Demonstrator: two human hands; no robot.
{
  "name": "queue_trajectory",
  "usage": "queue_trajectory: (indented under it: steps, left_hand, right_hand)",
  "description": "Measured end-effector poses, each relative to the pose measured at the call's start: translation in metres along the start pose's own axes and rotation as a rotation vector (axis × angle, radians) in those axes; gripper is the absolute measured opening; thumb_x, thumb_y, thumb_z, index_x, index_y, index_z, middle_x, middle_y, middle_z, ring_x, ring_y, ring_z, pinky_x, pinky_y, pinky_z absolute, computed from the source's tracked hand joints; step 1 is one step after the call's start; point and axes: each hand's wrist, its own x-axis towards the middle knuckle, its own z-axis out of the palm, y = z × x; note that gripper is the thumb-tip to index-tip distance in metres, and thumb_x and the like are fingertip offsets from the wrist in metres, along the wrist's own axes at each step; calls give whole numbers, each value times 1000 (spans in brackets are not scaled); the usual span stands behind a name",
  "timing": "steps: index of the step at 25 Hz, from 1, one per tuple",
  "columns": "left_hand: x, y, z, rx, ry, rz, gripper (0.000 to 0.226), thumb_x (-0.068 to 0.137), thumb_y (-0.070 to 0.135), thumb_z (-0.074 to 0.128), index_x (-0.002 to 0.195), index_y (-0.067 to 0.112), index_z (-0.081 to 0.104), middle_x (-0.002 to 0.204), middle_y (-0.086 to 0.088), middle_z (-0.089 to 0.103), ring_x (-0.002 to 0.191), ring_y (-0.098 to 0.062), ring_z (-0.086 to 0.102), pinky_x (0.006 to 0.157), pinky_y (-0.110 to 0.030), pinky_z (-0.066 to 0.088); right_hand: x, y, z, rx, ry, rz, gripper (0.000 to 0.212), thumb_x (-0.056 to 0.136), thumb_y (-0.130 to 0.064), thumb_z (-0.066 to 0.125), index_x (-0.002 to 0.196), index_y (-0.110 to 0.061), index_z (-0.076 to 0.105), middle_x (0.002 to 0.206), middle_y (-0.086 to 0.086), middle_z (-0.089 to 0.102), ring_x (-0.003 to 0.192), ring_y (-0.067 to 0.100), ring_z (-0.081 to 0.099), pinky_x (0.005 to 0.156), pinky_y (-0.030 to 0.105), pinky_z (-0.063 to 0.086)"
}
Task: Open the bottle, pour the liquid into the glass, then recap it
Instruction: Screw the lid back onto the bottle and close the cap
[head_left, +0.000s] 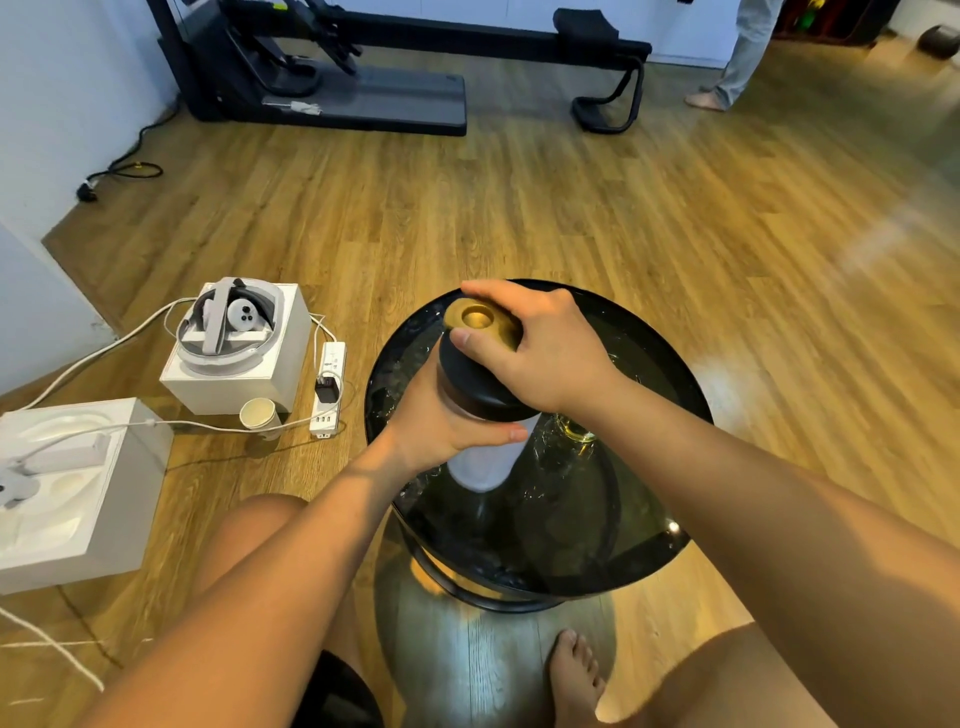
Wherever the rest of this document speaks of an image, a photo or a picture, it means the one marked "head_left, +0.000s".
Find person's right hand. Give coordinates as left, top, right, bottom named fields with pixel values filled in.
left=448, top=279, right=628, bottom=421

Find person's left hand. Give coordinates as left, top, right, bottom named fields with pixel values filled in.
left=382, top=337, right=530, bottom=478

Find black gold shaker lid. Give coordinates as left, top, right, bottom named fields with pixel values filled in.
left=437, top=297, right=541, bottom=423

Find white shaker bottle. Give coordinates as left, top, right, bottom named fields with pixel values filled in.
left=437, top=386, right=543, bottom=495

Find clear footed glass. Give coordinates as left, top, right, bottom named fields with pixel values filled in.
left=551, top=414, right=601, bottom=459

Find person's left forearm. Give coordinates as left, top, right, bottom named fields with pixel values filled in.
left=78, top=442, right=421, bottom=728

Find person's right forearm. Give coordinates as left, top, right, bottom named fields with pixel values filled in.
left=581, top=374, right=960, bottom=728

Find small paper cup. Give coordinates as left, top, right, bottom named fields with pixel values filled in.
left=238, top=397, right=283, bottom=442

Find person's left leg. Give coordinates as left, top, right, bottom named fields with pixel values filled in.
left=187, top=493, right=369, bottom=684

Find person's leg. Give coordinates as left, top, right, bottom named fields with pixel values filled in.
left=547, top=622, right=838, bottom=728
left=187, top=493, right=369, bottom=684

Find person's right leg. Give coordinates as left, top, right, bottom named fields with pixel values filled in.
left=547, top=622, right=838, bottom=728

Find white power strip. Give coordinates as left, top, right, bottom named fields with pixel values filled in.
left=308, top=341, right=348, bottom=440

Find round black glass side table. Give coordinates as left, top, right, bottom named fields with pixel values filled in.
left=364, top=278, right=714, bottom=615

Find white box with headset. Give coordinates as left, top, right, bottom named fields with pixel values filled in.
left=174, top=277, right=286, bottom=374

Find black shorts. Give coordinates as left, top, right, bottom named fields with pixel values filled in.
left=292, top=648, right=388, bottom=728

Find black rowing machine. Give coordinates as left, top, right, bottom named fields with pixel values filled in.
left=146, top=0, right=654, bottom=138

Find white moulded tray box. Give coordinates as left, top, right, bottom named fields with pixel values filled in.
left=0, top=397, right=175, bottom=596

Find dark wooden cabinet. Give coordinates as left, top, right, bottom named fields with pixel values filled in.
left=772, top=0, right=901, bottom=48

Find dark round floor object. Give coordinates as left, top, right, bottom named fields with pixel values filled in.
left=916, top=24, right=960, bottom=60

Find thin white charging cable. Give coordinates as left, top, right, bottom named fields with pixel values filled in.
left=14, top=418, right=316, bottom=468
left=0, top=605, right=106, bottom=693

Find thick white cable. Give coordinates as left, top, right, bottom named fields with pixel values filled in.
left=18, top=296, right=198, bottom=412

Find black power cord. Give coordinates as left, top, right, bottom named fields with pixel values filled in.
left=76, top=101, right=181, bottom=204

